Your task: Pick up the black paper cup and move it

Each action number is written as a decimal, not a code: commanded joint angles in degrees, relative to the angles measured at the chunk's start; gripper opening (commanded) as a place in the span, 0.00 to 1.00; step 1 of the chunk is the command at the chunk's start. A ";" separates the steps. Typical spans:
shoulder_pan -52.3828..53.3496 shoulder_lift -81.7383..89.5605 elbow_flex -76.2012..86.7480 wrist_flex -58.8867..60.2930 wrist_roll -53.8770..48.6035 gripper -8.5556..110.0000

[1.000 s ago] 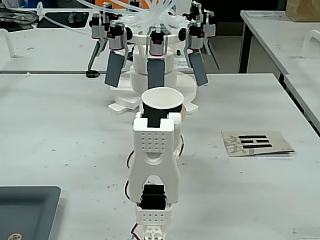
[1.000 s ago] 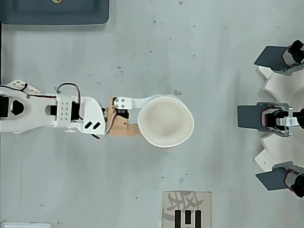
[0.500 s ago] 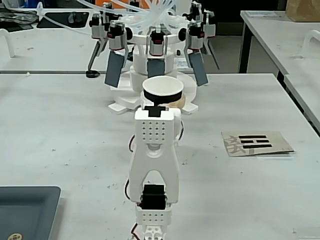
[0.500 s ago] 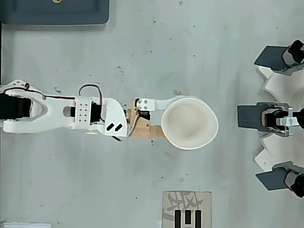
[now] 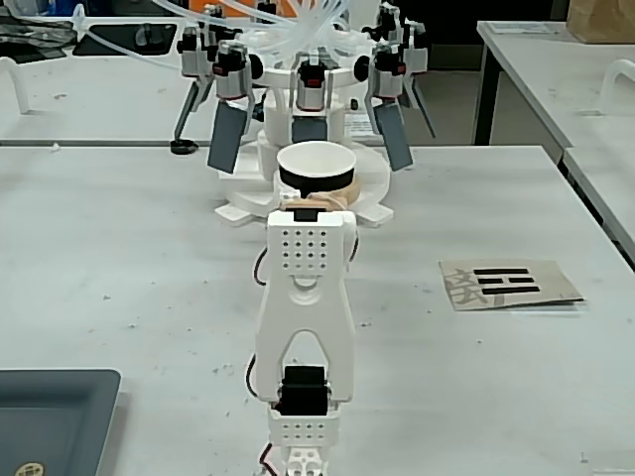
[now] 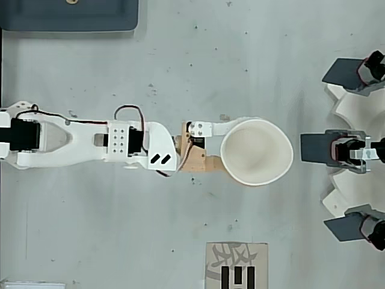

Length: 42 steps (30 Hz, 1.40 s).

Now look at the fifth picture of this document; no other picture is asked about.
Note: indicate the long clear plastic tube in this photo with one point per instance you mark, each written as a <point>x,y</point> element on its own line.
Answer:
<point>149,47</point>

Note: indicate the white table with black legs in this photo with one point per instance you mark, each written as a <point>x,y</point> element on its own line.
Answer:
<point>536,64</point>

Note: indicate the white curved bracket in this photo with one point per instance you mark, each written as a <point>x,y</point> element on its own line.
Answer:
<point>615,74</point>

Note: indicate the clear plastic tube bundle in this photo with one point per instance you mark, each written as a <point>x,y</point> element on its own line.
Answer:
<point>307,25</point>

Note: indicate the small black round cap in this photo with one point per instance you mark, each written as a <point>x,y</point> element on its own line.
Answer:
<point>182,147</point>

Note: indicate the white paper cup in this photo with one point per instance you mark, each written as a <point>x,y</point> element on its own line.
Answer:
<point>317,178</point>

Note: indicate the black flat tray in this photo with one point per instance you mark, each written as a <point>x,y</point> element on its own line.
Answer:
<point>119,39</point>

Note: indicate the round gold sticker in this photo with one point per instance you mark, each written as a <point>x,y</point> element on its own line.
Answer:
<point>28,469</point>

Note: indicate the dispenser unit with grey flap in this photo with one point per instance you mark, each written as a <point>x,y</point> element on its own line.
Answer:
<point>193,59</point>
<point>397,144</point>
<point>414,54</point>
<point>225,139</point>
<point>310,94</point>

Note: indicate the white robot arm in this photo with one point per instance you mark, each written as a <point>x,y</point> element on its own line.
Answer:
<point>307,317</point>

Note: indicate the white paper sheets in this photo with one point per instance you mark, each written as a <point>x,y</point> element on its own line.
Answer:
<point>526,28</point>

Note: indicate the tan gripper with servo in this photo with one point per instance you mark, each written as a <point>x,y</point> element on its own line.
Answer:
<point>312,198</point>

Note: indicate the brown cardboard box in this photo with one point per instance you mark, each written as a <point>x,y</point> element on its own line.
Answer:
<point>600,20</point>

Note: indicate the black plastic bag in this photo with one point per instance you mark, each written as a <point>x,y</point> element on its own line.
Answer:
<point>30,30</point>

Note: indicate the dark grey plastic tray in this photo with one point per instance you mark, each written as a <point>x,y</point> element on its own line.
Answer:
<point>54,421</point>

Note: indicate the cardboard card with black bars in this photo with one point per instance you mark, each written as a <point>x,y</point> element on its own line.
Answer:
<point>511,285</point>

